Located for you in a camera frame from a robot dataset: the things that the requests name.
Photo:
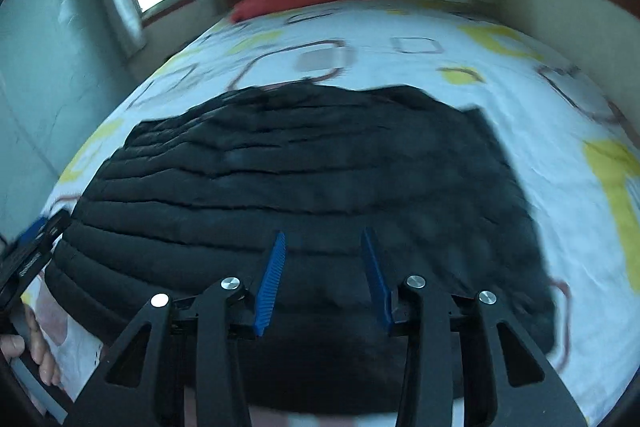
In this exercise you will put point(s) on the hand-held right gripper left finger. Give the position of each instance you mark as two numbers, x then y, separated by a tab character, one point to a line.
270	287

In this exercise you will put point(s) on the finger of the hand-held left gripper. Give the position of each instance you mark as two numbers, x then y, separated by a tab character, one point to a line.
34	228

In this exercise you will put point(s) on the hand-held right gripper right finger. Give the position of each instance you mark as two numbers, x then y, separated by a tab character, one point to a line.
377	282

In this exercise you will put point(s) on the black puffer jacket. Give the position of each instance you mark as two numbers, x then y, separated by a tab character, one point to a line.
300	167

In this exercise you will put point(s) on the person's left hand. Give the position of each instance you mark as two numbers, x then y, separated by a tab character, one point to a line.
45	352

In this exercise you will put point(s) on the glass door wardrobe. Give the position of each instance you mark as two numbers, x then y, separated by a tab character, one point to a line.
50	82

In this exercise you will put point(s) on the patterned bed sheet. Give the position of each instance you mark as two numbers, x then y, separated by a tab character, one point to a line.
400	72

